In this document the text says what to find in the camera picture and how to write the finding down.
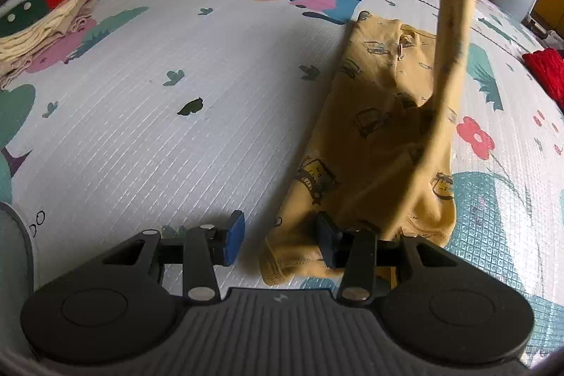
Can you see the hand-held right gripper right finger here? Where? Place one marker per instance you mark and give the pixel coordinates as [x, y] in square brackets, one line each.
[327, 239]

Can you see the yellow printed shirt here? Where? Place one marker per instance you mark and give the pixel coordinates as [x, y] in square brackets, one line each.
[379, 129]

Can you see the grey rounded object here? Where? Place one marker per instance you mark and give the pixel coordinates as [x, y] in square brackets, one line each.
[15, 270]

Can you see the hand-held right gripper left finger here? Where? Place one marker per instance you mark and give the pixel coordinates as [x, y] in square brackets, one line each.
[235, 237]

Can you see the printed play mat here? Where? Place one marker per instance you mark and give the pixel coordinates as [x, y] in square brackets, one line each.
[132, 129]

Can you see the stack of colourful folded clothes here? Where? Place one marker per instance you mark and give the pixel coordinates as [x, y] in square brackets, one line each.
[35, 32]

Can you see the red knit garment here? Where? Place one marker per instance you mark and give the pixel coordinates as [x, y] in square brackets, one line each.
[548, 72]

